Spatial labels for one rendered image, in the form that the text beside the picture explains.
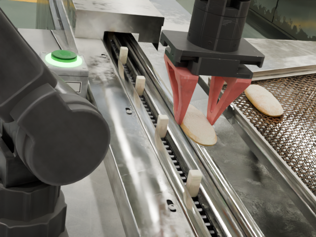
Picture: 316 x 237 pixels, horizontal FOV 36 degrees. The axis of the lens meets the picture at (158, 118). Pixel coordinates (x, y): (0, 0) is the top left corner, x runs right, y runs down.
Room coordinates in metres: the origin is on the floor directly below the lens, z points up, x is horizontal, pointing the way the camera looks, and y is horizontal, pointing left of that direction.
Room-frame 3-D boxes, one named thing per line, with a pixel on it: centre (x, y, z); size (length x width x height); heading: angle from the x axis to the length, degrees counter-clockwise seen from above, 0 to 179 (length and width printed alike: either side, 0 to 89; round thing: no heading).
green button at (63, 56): (0.69, 0.16, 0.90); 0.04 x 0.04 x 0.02
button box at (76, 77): (0.70, 0.16, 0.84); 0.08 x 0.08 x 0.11; 20
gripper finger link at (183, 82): (0.51, -0.04, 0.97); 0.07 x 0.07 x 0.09; 20
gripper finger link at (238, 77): (0.51, -0.05, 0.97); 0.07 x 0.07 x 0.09; 20
